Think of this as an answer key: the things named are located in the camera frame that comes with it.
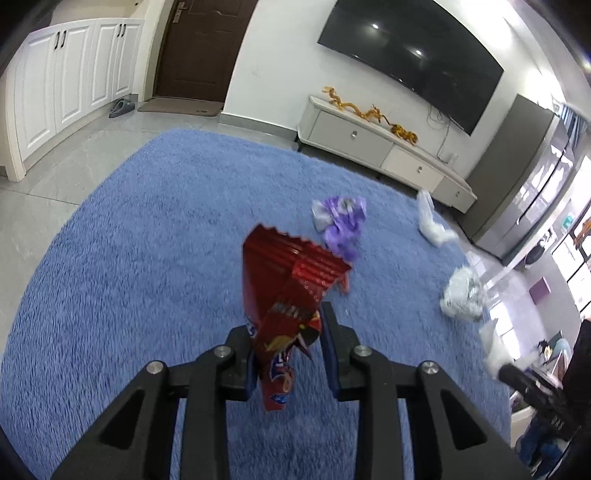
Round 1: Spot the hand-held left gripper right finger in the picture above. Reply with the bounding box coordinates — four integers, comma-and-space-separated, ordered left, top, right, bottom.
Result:
320, 302, 533, 480

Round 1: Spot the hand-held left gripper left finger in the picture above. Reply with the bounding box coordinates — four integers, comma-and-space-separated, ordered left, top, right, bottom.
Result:
51, 325, 259, 480

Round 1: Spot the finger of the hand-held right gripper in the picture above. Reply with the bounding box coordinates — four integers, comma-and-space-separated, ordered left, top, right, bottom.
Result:
498, 363, 563, 409

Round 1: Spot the large red snack bag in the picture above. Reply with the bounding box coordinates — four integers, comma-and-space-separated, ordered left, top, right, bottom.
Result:
242, 223, 352, 413

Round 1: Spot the silver foil wrapper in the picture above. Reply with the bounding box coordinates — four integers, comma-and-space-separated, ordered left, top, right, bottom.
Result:
438, 265, 491, 322

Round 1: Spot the purple crumpled wrapper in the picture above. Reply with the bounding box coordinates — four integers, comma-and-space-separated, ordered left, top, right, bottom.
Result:
311, 196, 368, 260

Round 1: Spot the blue shaggy rug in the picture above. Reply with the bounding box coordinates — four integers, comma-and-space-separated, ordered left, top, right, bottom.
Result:
0, 128, 513, 480

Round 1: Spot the silver refrigerator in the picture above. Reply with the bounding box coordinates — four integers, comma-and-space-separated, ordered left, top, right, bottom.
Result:
466, 94, 583, 267

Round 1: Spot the grey white television cabinet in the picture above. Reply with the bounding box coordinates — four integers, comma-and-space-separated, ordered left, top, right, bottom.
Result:
295, 94, 478, 214

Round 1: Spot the brown doormat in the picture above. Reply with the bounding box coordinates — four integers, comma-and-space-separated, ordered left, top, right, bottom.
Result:
137, 96, 224, 119

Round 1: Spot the blue curtain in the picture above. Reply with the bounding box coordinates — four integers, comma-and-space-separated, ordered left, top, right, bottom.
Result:
553, 102, 585, 137

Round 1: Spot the brown entrance door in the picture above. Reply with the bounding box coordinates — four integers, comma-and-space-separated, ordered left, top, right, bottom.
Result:
152, 0, 257, 105

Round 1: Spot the white base cabinet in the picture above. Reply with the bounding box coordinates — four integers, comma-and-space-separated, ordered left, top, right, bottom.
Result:
0, 18, 147, 184

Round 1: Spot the black television cable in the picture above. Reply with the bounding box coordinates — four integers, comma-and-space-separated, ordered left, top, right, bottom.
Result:
427, 103, 458, 162

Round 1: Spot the black wall television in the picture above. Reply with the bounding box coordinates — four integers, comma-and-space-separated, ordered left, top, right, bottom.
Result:
317, 0, 505, 136

